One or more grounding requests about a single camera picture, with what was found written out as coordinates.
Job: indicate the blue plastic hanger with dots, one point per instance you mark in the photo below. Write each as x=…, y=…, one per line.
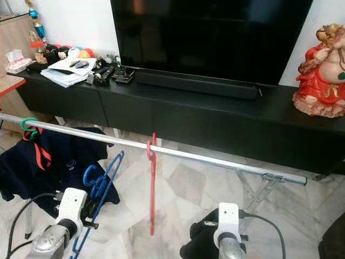
x=99, y=186

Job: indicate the black t-shirt with green logo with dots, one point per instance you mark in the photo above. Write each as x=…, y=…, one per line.
x=199, y=245

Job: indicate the red plastic hanger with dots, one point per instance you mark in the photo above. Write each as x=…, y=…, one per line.
x=152, y=189

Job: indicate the green plastic hanger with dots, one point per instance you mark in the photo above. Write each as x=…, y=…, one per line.
x=27, y=123

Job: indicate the navy polo shirt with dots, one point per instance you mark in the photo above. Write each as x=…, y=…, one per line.
x=27, y=178

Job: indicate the silver metal clothes rack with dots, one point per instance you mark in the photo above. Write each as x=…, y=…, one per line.
x=210, y=156

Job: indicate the stack of white papers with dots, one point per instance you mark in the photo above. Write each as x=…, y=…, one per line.
x=67, y=74

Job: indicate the black electronic gadgets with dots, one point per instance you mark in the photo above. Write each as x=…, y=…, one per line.
x=112, y=71

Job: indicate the black tv console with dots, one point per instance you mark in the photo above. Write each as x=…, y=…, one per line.
x=210, y=127

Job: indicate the marble pattern folding table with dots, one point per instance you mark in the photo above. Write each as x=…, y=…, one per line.
x=11, y=83

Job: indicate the orange ball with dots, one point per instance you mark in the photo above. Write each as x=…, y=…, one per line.
x=88, y=53

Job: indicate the white ball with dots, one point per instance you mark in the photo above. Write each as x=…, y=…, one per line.
x=74, y=52

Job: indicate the black plush toy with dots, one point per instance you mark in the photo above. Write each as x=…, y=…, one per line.
x=56, y=54

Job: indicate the black soundbar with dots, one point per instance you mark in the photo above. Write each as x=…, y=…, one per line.
x=197, y=84

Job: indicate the pink tissue packet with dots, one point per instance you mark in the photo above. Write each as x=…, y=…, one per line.
x=19, y=63

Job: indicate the jar with red lid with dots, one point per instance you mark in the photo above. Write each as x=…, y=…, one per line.
x=39, y=51

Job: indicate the beige wooden cabinet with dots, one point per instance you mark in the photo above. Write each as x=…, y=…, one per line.
x=13, y=35

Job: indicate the gold trophy with blue ball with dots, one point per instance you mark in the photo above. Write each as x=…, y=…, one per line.
x=35, y=22

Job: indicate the black flat television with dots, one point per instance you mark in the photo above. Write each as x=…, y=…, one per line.
x=210, y=36

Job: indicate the red laughing buddha statue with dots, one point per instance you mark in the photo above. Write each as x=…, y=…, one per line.
x=321, y=78

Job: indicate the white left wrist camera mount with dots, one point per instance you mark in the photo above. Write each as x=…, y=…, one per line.
x=73, y=209

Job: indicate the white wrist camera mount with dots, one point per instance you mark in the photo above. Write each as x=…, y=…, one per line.
x=226, y=224
x=73, y=209

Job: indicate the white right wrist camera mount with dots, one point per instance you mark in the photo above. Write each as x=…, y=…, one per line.
x=226, y=224

